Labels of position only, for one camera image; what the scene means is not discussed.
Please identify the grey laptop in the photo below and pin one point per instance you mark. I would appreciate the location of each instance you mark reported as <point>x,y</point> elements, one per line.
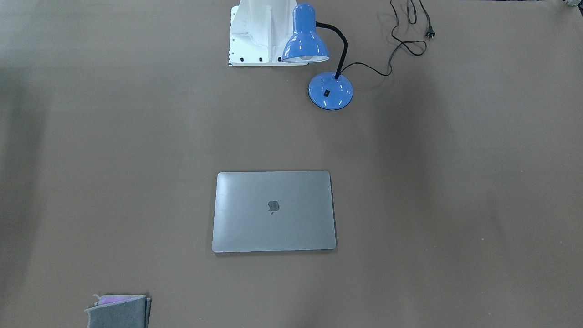
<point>258,211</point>

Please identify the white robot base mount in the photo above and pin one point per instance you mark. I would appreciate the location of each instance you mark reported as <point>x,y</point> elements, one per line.
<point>259,31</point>

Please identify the blue desk lamp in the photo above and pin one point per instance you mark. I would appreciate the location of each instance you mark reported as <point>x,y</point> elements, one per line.
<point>330,91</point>

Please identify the grey and purple cloth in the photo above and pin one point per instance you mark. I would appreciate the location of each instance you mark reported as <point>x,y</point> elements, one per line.
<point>119,311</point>

